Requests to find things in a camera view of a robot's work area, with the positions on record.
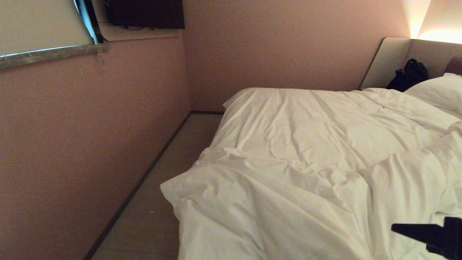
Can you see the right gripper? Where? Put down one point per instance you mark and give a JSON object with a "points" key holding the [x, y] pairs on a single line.
{"points": [[454, 236]]}

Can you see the white rumpled duvet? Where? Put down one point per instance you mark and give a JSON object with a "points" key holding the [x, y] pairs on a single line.
{"points": [[288, 162]]}

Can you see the white pillow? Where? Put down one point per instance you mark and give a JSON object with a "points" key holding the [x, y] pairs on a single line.
{"points": [[438, 92]]}

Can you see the black bag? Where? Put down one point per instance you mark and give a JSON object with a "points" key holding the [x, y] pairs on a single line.
{"points": [[409, 76]]}

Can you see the dark red headboard cushion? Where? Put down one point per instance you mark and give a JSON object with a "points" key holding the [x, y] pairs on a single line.
{"points": [[454, 65]]}

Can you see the beige padded headboard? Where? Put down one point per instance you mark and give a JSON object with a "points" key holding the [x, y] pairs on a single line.
{"points": [[388, 59]]}

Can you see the grey marble window sill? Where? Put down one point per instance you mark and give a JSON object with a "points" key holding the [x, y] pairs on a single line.
{"points": [[47, 55]]}

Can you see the pale window roller blind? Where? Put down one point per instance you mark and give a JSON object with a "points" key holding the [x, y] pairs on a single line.
{"points": [[39, 23]]}

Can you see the pale wall shelf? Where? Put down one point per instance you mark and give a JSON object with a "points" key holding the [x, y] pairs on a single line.
{"points": [[139, 34]]}

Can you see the black wall television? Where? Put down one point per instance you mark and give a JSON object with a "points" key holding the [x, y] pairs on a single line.
{"points": [[146, 12]]}

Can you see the black window frame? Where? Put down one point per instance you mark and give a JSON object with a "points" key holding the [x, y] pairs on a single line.
{"points": [[91, 21]]}

